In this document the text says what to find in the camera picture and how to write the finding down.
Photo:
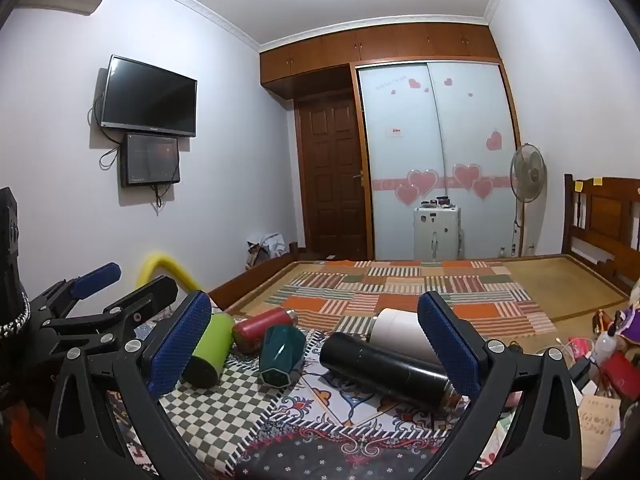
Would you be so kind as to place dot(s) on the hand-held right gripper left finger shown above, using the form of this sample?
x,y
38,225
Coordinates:
x,y
175,345

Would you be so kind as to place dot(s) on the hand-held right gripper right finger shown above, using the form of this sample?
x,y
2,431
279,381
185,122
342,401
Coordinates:
x,y
450,345

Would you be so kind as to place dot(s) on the yellow foam tube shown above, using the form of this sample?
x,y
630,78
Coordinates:
x,y
172,267

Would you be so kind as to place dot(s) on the white cup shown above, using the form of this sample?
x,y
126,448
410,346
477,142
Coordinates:
x,y
400,331

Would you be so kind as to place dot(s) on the dark teal faceted cup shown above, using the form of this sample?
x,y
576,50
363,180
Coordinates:
x,y
281,355

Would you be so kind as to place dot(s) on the wooden overhead cabinet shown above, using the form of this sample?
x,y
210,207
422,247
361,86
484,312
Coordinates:
x,y
380,45

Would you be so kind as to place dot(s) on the wooden bed frame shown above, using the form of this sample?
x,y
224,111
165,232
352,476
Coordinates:
x,y
605,220

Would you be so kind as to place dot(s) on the brown wooden door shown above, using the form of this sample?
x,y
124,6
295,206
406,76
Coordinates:
x,y
332,175

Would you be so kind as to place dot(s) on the purple cloth item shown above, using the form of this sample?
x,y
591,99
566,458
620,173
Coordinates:
x,y
629,322

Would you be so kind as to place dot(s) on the red pouch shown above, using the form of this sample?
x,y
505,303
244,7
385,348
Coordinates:
x,y
620,377

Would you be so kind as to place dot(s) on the white spray bottle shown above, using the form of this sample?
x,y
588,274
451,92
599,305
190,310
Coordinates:
x,y
606,350

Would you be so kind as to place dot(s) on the straw bed mat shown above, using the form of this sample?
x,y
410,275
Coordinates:
x,y
565,285

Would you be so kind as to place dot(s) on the small black wall monitor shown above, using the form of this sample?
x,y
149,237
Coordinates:
x,y
150,157

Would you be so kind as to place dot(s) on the standing fan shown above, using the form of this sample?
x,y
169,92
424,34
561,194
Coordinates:
x,y
527,167

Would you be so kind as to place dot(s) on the crumpled paper bag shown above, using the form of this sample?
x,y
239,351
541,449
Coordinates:
x,y
265,250

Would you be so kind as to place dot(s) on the black thermos cup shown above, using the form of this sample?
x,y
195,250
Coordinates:
x,y
380,366

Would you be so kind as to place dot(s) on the printed beige paper bag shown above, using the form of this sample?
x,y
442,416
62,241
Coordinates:
x,y
597,417

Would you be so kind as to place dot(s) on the red cup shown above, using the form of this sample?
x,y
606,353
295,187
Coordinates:
x,y
260,331

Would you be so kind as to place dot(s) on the sliding wardrobe with heart stickers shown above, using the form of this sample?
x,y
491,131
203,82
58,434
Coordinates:
x,y
435,150

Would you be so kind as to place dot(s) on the wall-mounted black television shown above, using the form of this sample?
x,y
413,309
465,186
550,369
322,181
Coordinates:
x,y
147,95

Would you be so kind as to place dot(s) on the floral checkered blanket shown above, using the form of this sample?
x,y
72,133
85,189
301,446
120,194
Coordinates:
x,y
310,425

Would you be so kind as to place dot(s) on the green cup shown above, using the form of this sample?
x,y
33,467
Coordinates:
x,y
210,347

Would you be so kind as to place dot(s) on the striped patchwork blanket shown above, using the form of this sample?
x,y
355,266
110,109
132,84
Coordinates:
x,y
400,290

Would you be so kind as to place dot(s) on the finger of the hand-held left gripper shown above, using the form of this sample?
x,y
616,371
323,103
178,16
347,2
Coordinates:
x,y
95,279
145,297

